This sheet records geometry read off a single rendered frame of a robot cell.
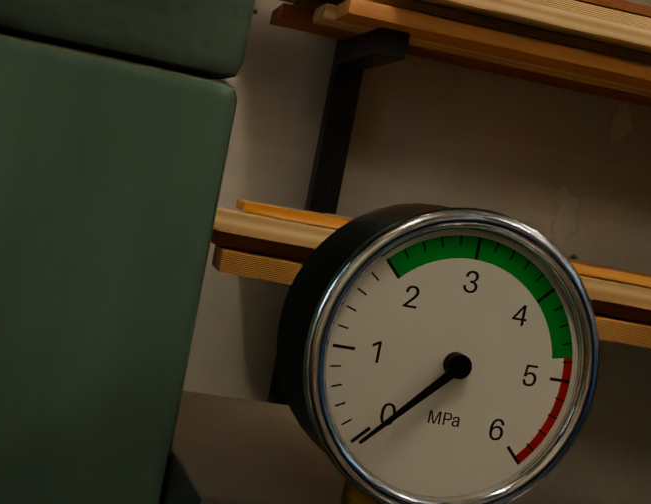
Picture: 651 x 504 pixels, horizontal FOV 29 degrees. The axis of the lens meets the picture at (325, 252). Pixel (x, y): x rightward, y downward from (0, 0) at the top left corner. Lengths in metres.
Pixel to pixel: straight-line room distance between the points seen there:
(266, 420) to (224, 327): 2.42
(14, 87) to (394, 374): 0.11
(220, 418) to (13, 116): 0.11
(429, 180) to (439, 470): 2.59
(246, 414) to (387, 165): 2.46
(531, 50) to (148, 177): 2.10
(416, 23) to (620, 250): 0.93
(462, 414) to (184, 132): 0.10
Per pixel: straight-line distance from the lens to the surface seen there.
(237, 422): 0.36
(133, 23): 0.30
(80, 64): 0.29
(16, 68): 0.29
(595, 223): 2.98
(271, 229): 2.28
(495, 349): 0.26
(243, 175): 2.76
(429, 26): 2.33
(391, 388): 0.25
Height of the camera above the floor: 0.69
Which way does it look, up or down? 3 degrees down
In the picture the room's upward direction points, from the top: 11 degrees clockwise
